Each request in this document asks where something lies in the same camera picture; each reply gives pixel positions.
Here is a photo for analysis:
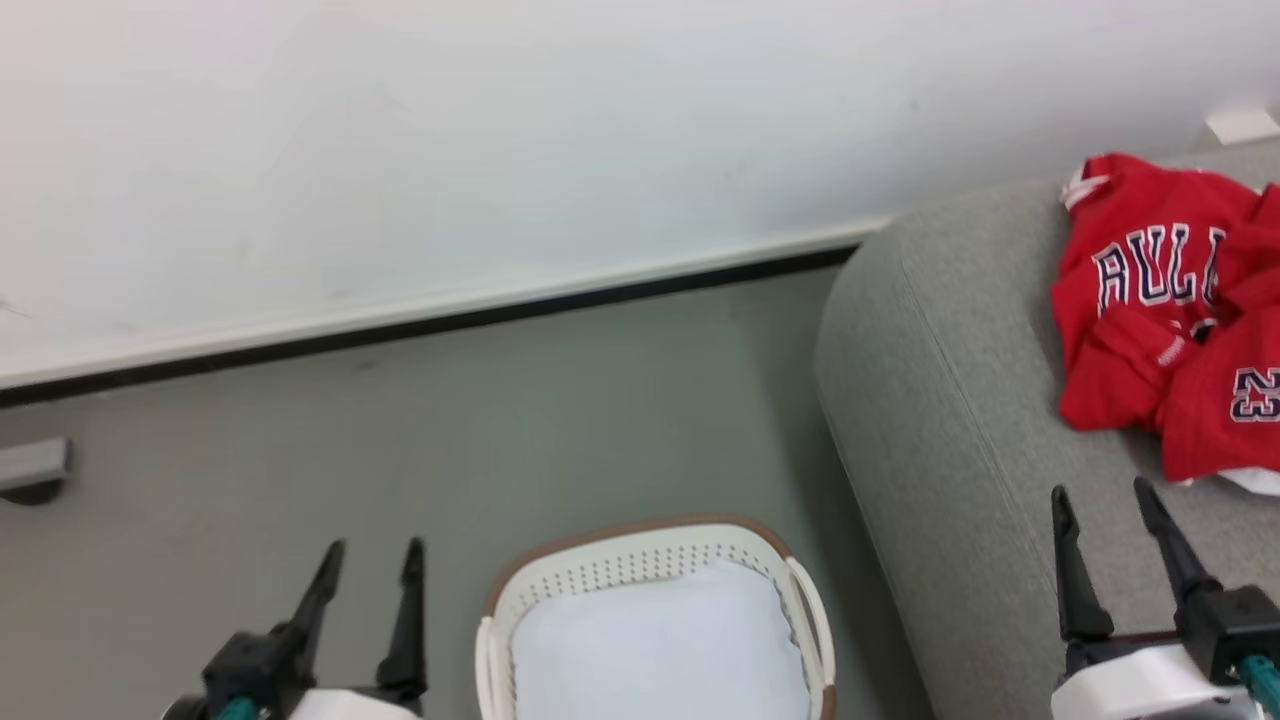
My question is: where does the grey fabric sofa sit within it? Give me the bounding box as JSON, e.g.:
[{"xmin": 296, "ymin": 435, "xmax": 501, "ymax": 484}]
[{"xmin": 814, "ymin": 138, "xmax": 1280, "ymax": 720}]

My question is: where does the cream laundry basket brown rim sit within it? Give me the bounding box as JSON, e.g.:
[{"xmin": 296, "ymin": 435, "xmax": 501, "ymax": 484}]
[{"xmin": 475, "ymin": 514, "xmax": 839, "ymax": 720}]

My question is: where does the white cloth in basket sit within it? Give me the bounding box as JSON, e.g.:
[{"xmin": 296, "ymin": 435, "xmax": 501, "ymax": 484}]
[{"xmin": 510, "ymin": 558, "xmax": 813, "ymax": 720}]

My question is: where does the small white plastic box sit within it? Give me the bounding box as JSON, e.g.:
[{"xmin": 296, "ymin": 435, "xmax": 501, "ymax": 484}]
[{"xmin": 1204, "ymin": 104, "xmax": 1280, "ymax": 147}]

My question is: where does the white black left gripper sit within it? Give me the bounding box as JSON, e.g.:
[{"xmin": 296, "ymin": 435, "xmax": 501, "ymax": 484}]
[{"xmin": 160, "ymin": 538, "xmax": 429, "ymax": 720}]

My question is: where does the red white basketball jersey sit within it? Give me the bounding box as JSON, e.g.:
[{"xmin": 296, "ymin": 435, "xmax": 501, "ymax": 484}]
[{"xmin": 1050, "ymin": 152, "xmax": 1280, "ymax": 497}]

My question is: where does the white black baseboard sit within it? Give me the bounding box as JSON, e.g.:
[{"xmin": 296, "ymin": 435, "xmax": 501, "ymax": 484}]
[{"xmin": 0, "ymin": 214, "xmax": 893, "ymax": 409}]

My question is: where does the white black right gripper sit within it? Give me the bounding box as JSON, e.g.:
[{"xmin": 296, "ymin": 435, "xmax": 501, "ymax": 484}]
[{"xmin": 1050, "ymin": 477, "xmax": 1280, "ymax": 720}]

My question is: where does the teal right gripper cable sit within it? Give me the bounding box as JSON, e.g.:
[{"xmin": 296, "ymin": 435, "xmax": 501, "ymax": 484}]
[{"xmin": 1238, "ymin": 654, "xmax": 1280, "ymax": 707}]

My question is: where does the black partition foot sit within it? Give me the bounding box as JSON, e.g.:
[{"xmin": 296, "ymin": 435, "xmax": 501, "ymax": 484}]
[{"xmin": 0, "ymin": 478, "xmax": 65, "ymax": 507}]

